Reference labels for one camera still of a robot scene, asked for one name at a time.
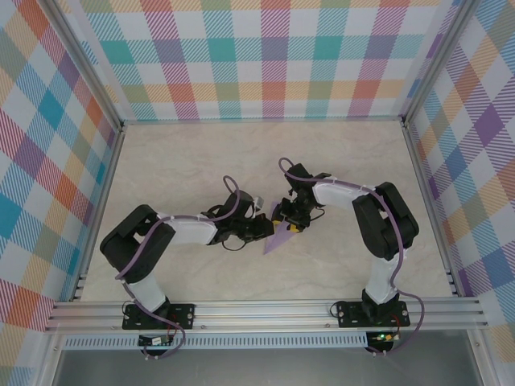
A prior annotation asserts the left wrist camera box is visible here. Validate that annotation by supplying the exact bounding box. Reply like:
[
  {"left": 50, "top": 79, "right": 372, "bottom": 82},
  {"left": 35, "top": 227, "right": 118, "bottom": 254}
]
[{"left": 223, "top": 192, "right": 266, "bottom": 221}]

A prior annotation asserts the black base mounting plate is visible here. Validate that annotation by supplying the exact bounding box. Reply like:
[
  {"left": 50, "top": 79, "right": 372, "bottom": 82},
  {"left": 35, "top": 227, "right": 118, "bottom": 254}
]
[
  {"left": 336, "top": 300, "right": 411, "bottom": 329},
  {"left": 122, "top": 303, "right": 196, "bottom": 331}
]

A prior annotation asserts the grey metal panel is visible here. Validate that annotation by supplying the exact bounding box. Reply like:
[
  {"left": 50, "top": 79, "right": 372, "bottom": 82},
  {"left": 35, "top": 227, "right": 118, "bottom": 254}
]
[{"left": 51, "top": 348, "right": 484, "bottom": 386}]

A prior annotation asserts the aluminium frame post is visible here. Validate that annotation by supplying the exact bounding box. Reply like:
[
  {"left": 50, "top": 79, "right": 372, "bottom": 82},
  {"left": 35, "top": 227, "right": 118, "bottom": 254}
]
[
  {"left": 400, "top": 0, "right": 482, "bottom": 126},
  {"left": 42, "top": 0, "right": 125, "bottom": 132}
]

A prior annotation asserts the long aluminium mounting rail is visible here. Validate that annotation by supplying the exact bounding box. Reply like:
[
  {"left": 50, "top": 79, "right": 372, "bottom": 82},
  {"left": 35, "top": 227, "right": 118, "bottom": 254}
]
[{"left": 43, "top": 297, "right": 490, "bottom": 333}]

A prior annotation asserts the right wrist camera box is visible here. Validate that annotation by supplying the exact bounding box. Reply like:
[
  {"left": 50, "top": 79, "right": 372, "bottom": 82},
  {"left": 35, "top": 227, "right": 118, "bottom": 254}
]
[{"left": 286, "top": 162, "right": 315, "bottom": 189}]

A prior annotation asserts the slotted grey cable duct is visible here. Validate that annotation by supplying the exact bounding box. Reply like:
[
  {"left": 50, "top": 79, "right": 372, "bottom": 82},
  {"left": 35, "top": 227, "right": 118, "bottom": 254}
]
[{"left": 60, "top": 331, "right": 369, "bottom": 351}]

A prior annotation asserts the purple square paper sheet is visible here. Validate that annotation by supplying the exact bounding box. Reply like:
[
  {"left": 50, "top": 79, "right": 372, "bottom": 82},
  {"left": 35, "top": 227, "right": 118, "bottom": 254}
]
[{"left": 263, "top": 200, "right": 299, "bottom": 257}]

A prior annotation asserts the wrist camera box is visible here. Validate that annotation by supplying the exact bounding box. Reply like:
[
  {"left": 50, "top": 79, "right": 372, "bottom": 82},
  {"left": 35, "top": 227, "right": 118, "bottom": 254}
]
[
  {"left": 286, "top": 162, "right": 315, "bottom": 189},
  {"left": 223, "top": 192, "right": 266, "bottom": 221}
]

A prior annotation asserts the aluminium table edge rail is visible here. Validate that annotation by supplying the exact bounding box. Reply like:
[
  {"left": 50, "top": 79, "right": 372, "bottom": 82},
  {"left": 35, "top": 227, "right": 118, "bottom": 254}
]
[
  {"left": 402, "top": 120, "right": 462, "bottom": 298},
  {"left": 71, "top": 122, "right": 126, "bottom": 303}
]

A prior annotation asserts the aluminium frame leg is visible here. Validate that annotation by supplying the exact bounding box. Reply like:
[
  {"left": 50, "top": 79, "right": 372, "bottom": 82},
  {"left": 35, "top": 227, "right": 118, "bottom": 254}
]
[
  {"left": 38, "top": 332, "right": 62, "bottom": 386},
  {"left": 468, "top": 329, "right": 498, "bottom": 386}
]

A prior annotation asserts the purple cable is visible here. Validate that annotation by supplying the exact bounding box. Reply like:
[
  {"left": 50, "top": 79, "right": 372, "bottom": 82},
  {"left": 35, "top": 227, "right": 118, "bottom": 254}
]
[
  {"left": 278, "top": 156, "right": 426, "bottom": 357},
  {"left": 116, "top": 175, "right": 243, "bottom": 360}
]

